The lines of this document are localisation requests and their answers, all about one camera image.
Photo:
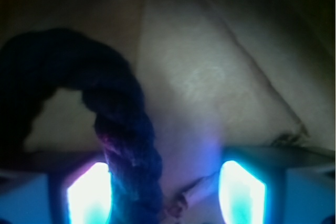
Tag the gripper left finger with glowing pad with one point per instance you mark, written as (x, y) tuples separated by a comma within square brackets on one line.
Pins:
[(55, 187)]

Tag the crumpled brown paper bag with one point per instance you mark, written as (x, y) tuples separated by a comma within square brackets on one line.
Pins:
[(214, 72)]

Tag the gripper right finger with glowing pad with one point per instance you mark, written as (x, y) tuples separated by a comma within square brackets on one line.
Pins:
[(277, 185)]

